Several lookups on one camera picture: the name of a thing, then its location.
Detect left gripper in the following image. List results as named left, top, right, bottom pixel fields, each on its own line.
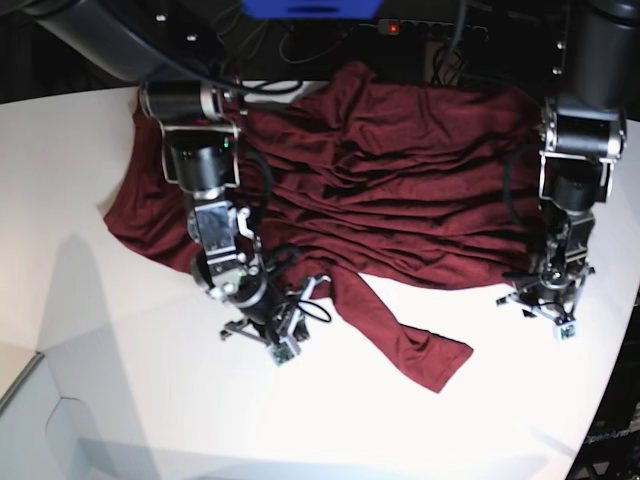
left=496, top=267, right=595, bottom=325

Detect black cables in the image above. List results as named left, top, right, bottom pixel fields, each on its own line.
left=212, top=9, right=351, bottom=65

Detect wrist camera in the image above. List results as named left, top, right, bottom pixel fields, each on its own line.
left=267, top=338, right=301, bottom=366
left=553, top=320, right=577, bottom=342

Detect black power strip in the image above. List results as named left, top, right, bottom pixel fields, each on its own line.
left=376, top=18, right=489, bottom=43

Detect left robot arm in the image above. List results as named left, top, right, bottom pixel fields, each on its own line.
left=497, top=1, right=639, bottom=340

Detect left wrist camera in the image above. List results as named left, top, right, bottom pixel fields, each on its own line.
left=553, top=320, right=577, bottom=342

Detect blue box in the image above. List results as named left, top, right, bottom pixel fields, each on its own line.
left=241, top=0, right=382, bottom=20

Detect maroon t-shirt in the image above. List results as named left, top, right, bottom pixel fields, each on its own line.
left=103, top=60, right=556, bottom=396

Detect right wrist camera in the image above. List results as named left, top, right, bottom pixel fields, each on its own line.
left=267, top=338, right=301, bottom=366

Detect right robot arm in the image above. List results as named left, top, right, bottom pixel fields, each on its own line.
left=7, top=1, right=325, bottom=363

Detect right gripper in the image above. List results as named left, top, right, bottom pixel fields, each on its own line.
left=219, top=274, right=332, bottom=350

